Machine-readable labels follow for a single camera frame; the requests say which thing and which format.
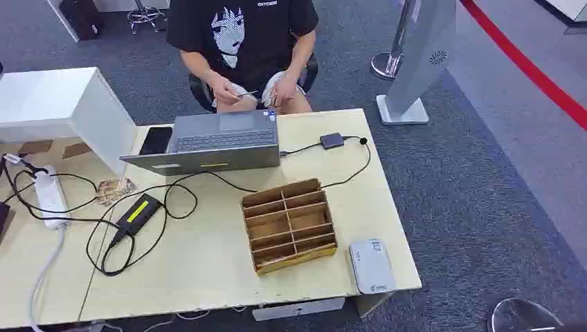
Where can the person's right hand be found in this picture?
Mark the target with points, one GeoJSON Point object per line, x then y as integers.
{"type": "Point", "coordinates": [223, 89]}

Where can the person's left hand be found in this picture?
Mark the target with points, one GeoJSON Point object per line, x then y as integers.
{"type": "Point", "coordinates": [282, 90]}

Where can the thin card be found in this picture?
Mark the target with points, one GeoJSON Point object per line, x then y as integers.
{"type": "Point", "coordinates": [247, 94]}

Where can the person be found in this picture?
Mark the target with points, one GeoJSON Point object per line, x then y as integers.
{"type": "Point", "coordinates": [263, 39]}

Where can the grey laptop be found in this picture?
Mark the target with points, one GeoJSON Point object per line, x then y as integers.
{"type": "Point", "coordinates": [220, 146]}

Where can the dark grey usb hub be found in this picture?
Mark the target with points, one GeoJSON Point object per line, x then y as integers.
{"type": "Point", "coordinates": [332, 140]}

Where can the black smartphone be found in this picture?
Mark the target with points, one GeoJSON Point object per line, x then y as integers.
{"type": "Point", "coordinates": [156, 140]}

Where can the chrome stool base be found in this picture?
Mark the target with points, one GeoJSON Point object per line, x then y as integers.
{"type": "Point", "coordinates": [144, 16]}

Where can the wooden compartment card box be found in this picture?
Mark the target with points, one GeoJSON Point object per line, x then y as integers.
{"type": "Point", "coordinates": [289, 227]}

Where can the grey kiosk stand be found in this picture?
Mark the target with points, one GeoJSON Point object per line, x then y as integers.
{"type": "Point", "coordinates": [419, 55]}

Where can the printed card pile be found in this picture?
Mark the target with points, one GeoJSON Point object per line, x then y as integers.
{"type": "Point", "coordinates": [114, 190]}

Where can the black power adapter yellow label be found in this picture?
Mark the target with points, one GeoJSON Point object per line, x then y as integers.
{"type": "Point", "coordinates": [137, 213]}

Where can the black cabinet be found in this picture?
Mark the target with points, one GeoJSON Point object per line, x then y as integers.
{"type": "Point", "coordinates": [81, 17]}

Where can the brown cardboard piece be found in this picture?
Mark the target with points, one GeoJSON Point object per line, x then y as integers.
{"type": "Point", "coordinates": [76, 150]}
{"type": "Point", "coordinates": [35, 147]}

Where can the white cabinet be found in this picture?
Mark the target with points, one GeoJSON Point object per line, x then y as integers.
{"type": "Point", "coordinates": [55, 103]}

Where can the pale grey flat device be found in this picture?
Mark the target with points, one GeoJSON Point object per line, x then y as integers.
{"type": "Point", "coordinates": [372, 266]}

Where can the white power strip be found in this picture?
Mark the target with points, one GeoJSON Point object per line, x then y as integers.
{"type": "Point", "coordinates": [51, 199]}

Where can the black plug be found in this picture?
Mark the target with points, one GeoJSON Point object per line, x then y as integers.
{"type": "Point", "coordinates": [35, 171]}

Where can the white connector plug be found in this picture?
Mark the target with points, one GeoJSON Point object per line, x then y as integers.
{"type": "Point", "coordinates": [11, 159]}

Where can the red floor tape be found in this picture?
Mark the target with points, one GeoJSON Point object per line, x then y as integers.
{"type": "Point", "coordinates": [527, 66]}

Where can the dark flat object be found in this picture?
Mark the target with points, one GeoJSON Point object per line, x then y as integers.
{"type": "Point", "coordinates": [4, 220]}

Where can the round chrome base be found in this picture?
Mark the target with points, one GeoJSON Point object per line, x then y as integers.
{"type": "Point", "coordinates": [523, 316]}

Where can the white desk bracket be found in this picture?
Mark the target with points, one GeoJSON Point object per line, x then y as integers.
{"type": "Point", "coordinates": [298, 309]}

